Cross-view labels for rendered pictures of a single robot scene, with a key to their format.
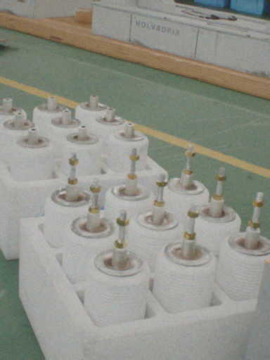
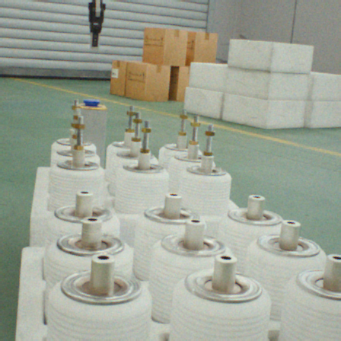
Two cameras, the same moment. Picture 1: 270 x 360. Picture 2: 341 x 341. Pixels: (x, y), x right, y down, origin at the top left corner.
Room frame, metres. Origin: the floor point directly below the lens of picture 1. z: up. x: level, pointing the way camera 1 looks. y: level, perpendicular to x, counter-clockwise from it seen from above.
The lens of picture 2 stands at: (2.10, 0.31, 0.48)
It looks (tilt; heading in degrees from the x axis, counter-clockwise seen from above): 12 degrees down; 194
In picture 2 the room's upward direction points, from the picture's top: 5 degrees clockwise
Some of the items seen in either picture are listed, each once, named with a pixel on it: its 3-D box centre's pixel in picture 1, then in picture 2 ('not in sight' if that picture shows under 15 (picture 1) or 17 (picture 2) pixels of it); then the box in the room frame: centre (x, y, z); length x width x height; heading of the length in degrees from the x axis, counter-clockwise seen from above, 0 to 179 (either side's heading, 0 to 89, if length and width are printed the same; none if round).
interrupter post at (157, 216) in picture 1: (157, 213); (135, 149); (0.96, -0.05, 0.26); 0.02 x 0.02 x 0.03
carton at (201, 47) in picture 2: not in sight; (195, 49); (-3.26, -0.86, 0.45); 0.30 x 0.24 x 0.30; 50
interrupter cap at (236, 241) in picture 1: (250, 244); (74, 142); (0.90, -0.20, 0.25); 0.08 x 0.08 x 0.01
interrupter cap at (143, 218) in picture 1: (157, 220); (135, 155); (0.96, -0.05, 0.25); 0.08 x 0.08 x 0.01
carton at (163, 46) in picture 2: not in sight; (164, 46); (-2.96, -1.07, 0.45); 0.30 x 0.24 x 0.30; 54
